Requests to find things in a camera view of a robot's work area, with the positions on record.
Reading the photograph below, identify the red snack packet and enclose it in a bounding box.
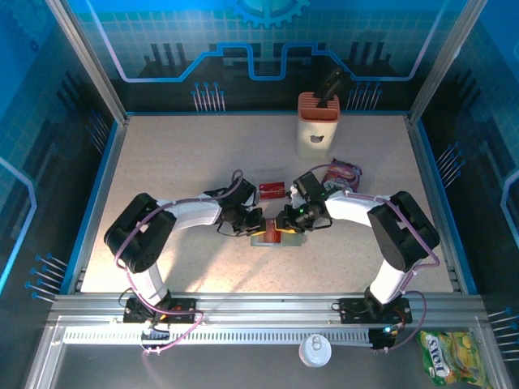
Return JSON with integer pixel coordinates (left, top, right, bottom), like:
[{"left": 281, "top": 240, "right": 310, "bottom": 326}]
[{"left": 258, "top": 181, "right": 286, "bottom": 201}]

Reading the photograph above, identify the purple candy bag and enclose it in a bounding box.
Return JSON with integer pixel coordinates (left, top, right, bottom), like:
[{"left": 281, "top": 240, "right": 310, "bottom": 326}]
[{"left": 322, "top": 157, "right": 363, "bottom": 191}]

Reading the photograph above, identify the beige knife block orange top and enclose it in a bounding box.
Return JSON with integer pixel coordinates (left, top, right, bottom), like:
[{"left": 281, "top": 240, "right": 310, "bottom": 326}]
[{"left": 295, "top": 92, "right": 341, "bottom": 160}]

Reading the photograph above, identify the grey metal shelf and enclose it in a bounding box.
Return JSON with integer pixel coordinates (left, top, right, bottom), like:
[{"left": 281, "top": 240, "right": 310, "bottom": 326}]
[{"left": 24, "top": 315, "right": 512, "bottom": 389}]

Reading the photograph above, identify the green yellow candy bag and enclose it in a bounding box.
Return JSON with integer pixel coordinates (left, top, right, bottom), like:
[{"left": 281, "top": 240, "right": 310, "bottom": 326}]
[{"left": 417, "top": 330, "right": 490, "bottom": 388}]

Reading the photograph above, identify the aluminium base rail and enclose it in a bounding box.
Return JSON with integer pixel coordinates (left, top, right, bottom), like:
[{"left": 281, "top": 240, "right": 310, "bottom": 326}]
[{"left": 48, "top": 292, "right": 487, "bottom": 325}]

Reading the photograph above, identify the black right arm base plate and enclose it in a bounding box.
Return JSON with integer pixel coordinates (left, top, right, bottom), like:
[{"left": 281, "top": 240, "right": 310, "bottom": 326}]
[{"left": 339, "top": 297, "right": 414, "bottom": 325}]

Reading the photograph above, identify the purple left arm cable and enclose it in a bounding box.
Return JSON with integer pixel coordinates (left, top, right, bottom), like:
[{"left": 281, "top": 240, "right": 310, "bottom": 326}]
[{"left": 114, "top": 169, "right": 244, "bottom": 357}]

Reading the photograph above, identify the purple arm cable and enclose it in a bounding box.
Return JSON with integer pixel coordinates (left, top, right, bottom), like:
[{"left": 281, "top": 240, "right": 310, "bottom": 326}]
[
  {"left": 114, "top": 169, "right": 244, "bottom": 357},
  {"left": 295, "top": 163, "right": 442, "bottom": 354}
]

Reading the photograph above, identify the white slotted cable duct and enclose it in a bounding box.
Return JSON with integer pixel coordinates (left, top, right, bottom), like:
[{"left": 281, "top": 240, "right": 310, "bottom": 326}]
[{"left": 62, "top": 327, "right": 372, "bottom": 345}]

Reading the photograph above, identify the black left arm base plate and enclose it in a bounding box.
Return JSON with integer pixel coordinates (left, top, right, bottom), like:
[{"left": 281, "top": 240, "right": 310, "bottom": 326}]
[{"left": 123, "top": 297, "right": 198, "bottom": 325}]

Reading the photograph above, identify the aluminium side rail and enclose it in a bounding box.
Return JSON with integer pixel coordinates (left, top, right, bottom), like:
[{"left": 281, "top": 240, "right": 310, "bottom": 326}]
[
  {"left": 60, "top": 117, "right": 130, "bottom": 295},
  {"left": 406, "top": 117, "right": 478, "bottom": 295}
]

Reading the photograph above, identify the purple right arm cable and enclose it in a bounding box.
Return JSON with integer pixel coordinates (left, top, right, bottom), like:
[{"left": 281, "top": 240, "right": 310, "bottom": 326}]
[{"left": 295, "top": 163, "right": 442, "bottom": 354}]

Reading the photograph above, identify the aluminium frame post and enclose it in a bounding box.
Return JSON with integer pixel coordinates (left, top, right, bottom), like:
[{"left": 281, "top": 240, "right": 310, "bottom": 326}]
[
  {"left": 406, "top": 0, "right": 488, "bottom": 125},
  {"left": 45, "top": 0, "right": 130, "bottom": 125}
]

